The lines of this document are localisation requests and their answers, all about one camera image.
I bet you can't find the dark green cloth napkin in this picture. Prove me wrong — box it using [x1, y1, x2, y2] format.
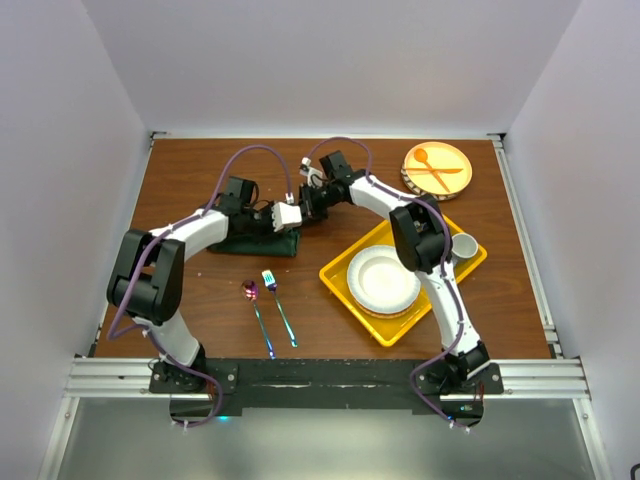
[207, 229, 300, 257]

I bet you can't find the iridescent metal fork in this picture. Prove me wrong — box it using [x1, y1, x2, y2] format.
[261, 270, 298, 348]

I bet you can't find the iridescent metal spoon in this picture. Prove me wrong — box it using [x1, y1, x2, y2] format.
[242, 280, 276, 360]

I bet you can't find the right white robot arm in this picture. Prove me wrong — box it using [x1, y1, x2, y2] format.
[298, 151, 490, 393]

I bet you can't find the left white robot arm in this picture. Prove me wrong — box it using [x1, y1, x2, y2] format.
[106, 177, 300, 392]

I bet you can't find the white ceramic plate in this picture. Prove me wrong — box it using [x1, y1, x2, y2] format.
[347, 245, 421, 316]

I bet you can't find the orange plastic spoon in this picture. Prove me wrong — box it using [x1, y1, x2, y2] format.
[414, 148, 450, 193]

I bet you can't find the orange plastic knife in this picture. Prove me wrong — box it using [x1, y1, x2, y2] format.
[404, 167, 464, 175]

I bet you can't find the wicker plate holder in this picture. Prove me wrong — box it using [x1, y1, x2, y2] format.
[400, 168, 466, 201]

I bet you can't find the orange round plate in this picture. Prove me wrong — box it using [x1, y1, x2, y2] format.
[401, 141, 473, 189]

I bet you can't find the grey ceramic mug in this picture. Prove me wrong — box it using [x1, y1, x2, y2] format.
[451, 232, 479, 263]

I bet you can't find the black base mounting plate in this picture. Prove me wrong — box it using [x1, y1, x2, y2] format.
[148, 358, 505, 426]

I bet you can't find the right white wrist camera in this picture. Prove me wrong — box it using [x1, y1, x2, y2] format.
[299, 157, 325, 188]

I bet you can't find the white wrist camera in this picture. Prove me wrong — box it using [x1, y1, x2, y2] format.
[299, 157, 325, 188]
[271, 192, 303, 233]

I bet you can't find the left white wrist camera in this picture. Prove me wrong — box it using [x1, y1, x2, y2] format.
[271, 192, 303, 233]

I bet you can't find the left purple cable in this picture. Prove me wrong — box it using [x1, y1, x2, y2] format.
[107, 144, 224, 429]

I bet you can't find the aluminium front frame rail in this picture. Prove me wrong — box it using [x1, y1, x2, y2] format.
[64, 358, 591, 400]

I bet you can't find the aluminium frame rail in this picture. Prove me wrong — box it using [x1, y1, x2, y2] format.
[64, 358, 591, 400]
[488, 134, 564, 359]

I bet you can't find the aluminium right frame rail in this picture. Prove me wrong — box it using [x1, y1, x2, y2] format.
[488, 134, 564, 359]

